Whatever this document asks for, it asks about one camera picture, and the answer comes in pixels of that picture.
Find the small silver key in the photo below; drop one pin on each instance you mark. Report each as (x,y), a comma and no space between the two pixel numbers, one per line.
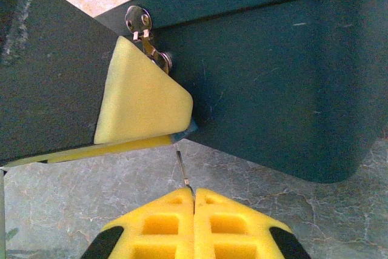
(182,171)

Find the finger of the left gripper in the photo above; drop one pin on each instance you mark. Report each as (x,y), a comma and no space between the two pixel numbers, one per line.
(136,98)
(121,148)

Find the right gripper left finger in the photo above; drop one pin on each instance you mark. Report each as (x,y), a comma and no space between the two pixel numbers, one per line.
(157,225)

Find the starry night print tin box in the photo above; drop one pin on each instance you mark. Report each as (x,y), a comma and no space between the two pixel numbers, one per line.
(272,74)

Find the silver box hasp latch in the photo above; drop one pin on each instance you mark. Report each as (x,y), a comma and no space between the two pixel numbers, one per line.
(139,19)

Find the small blue padlock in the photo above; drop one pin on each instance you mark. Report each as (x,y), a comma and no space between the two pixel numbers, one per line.
(186,131)

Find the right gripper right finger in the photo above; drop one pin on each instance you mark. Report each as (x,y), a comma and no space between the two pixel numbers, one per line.
(230,225)

